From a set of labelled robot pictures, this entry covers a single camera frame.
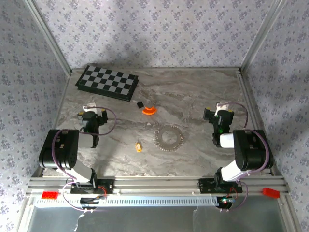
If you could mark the yellow key tag with rings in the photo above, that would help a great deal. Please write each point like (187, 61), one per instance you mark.
(138, 147)

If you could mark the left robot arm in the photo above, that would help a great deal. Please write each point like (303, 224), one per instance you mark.
(60, 149)

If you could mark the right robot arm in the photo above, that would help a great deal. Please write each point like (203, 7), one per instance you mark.
(251, 149)

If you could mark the folding black white chessboard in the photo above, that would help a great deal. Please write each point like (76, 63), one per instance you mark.
(106, 81)

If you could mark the small black cube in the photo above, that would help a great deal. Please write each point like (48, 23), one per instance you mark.
(140, 104)

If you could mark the orange curved plastic piece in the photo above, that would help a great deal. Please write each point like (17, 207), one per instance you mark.
(148, 111)

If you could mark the controller board with lights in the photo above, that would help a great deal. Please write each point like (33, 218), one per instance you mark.
(225, 201)

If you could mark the grey metal sheet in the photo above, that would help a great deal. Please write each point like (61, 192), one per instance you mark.
(157, 220)

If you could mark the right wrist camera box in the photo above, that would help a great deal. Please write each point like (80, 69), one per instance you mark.
(223, 106)

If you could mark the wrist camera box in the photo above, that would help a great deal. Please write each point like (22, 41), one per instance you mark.
(91, 106)
(223, 106)

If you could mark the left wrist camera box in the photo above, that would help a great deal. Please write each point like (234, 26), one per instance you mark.
(91, 106)

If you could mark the aluminium table edge rail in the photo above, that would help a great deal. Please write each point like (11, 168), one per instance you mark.
(249, 96)
(60, 104)

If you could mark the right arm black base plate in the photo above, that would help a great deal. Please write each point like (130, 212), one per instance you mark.
(205, 186)

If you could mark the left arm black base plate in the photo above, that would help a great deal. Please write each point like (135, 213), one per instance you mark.
(109, 186)

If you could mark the aluminium mounting rail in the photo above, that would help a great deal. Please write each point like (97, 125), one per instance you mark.
(157, 184)

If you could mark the aluminium frame post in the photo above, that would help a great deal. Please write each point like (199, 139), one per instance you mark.
(262, 36)
(49, 36)

